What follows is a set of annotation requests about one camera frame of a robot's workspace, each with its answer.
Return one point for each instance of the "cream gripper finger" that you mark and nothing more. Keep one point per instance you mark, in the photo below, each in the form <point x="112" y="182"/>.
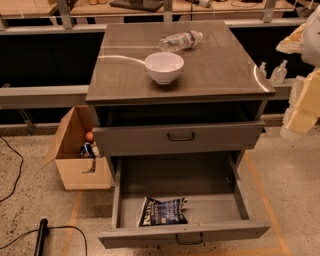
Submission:
<point x="292" y="43"/>
<point x="304" y="106"/>

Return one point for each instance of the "blue chip bag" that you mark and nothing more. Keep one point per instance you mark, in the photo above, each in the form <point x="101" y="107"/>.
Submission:
<point x="155" y="212"/>

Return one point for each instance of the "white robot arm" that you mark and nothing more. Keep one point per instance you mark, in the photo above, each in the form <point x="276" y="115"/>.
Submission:
<point x="311" y="41"/>

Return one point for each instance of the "open grey middle drawer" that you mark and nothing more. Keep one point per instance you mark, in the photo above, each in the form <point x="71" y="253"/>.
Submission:
<point x="209" y="182"/>

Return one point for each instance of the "grey drawer cabinet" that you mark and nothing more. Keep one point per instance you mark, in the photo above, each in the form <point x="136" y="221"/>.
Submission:
<point x="219" y="55"/>

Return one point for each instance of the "closed grey top drawer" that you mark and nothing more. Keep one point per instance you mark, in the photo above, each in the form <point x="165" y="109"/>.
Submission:
<point x="172" y="139"/>

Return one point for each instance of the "large clear sanitizer bottle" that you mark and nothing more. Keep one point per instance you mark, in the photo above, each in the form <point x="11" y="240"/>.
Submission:
<point x="279" y="73"/>

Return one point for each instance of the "small clear sanitizer bottle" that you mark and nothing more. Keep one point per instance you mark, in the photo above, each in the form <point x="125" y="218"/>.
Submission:
<point x="262" y="68"/>

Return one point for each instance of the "clear plastic water bottle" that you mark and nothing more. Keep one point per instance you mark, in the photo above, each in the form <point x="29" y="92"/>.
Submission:
<point x="180" y="41"/>

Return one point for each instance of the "white bowl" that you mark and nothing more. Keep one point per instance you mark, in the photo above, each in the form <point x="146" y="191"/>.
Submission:
<point x="164" y="67"/>

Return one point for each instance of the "orange fruit in box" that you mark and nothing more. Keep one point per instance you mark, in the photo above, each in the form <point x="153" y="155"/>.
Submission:
<point x="89" y="137"/>

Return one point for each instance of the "grey metal railing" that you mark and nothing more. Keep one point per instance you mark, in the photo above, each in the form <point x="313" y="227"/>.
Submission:
<point x="142" y="91"/>

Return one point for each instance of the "cardboard box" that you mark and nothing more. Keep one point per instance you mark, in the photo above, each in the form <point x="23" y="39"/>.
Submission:
<point x="77" y="173"/>

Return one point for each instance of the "black cylindrical floor device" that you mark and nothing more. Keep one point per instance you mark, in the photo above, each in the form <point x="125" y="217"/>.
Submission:
<point x="43" y="231"/>

